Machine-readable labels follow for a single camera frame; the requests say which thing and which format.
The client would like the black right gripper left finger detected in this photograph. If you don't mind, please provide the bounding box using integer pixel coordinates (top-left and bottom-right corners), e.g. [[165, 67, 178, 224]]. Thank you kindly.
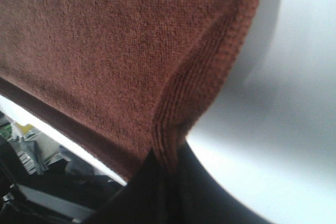
[[89, 151, 168, 223]]

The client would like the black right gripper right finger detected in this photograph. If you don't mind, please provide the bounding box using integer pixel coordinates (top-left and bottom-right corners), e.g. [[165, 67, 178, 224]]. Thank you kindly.
[[167, 143, 265, 223]]

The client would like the brown towel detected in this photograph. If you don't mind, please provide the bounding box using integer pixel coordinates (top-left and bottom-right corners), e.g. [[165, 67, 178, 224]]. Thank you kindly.
[[1, 0, 259, 179]]

